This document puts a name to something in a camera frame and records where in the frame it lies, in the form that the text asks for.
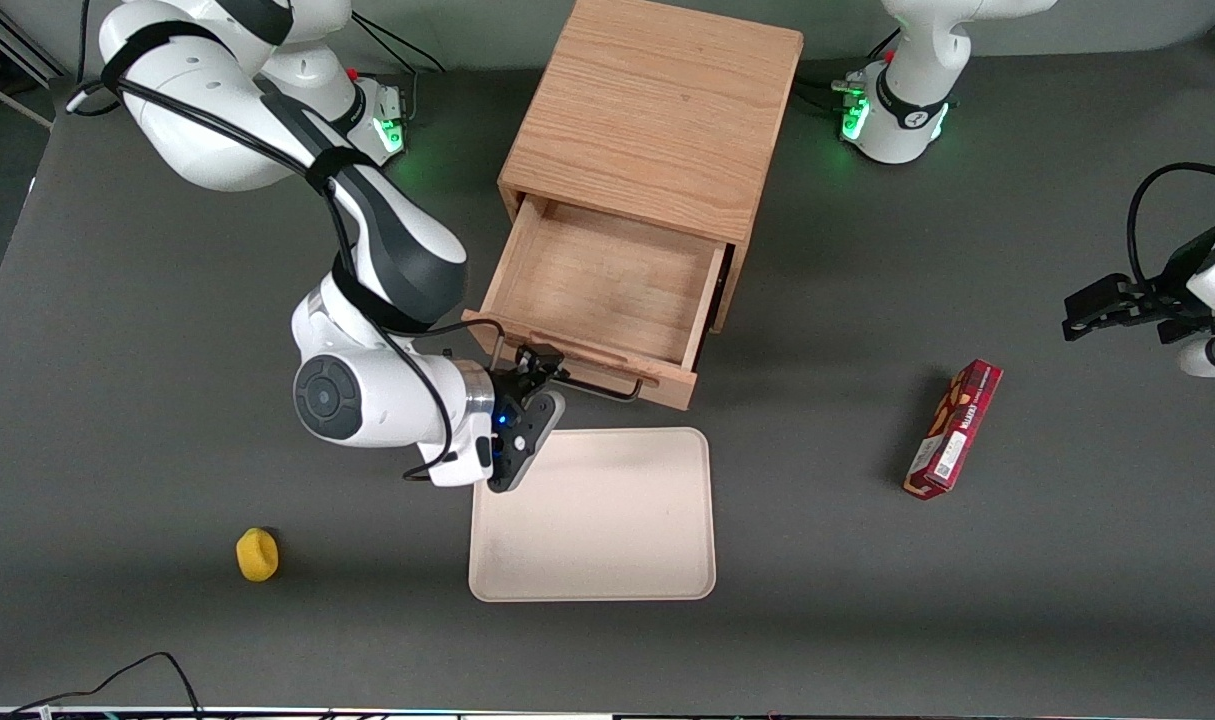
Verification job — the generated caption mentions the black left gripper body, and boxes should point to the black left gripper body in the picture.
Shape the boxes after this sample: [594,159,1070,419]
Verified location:
[1117,272,1215,347]

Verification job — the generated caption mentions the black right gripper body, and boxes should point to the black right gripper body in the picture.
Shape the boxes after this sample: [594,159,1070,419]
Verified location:
[487,362,546,426]

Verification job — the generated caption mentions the black metal drawer handle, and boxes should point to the black metal drawer handle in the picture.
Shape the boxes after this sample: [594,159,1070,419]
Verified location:
[487,320,646,404]

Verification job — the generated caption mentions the wooden drawer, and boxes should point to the wooden drawer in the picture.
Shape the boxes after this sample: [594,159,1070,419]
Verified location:
[461,194,734,412]

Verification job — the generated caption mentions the wooden drawer cabinet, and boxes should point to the wooden drawer cabinet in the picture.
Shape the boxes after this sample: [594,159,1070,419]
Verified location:
[497,0,805,373]

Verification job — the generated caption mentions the beige rectangular tray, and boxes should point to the beige rectangular tray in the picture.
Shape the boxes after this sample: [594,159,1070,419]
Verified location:
[467,427,718,604]

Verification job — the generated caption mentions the red snack box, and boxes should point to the red snack box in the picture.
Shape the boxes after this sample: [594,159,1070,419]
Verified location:
[902,358,1004,501]

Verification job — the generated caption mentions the yellow lemon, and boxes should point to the yellow lemon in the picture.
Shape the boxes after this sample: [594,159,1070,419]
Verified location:
[235,527,280,583]

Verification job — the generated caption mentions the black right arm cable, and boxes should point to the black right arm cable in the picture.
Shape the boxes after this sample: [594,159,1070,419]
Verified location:
[67,75,513,484]

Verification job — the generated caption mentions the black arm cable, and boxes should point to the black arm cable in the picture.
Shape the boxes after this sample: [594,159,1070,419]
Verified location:
[1125,162,1215,286]
[67,75,513,484]

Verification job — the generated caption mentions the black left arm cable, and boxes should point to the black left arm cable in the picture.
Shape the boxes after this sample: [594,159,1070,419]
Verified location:
[1125,162,1215,286]

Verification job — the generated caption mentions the black right base cable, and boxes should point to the black right base cable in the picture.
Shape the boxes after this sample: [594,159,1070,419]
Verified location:
[347,10,448,129]

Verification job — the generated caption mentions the black base cable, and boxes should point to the black base cable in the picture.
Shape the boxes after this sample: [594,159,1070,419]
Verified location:
[792,28,903,113]
[347,10,448,129]

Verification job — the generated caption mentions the black left base cable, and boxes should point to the black left base cable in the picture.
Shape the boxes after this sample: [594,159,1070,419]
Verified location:
[792,28,903,113]

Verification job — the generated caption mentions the black floor cable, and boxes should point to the black floor cable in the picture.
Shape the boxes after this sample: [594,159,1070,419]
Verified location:
[0,652,204,719]

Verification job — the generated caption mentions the aluminium frame rail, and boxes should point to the aluminium frame rail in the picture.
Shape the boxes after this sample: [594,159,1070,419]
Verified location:
[0,0,58,131]

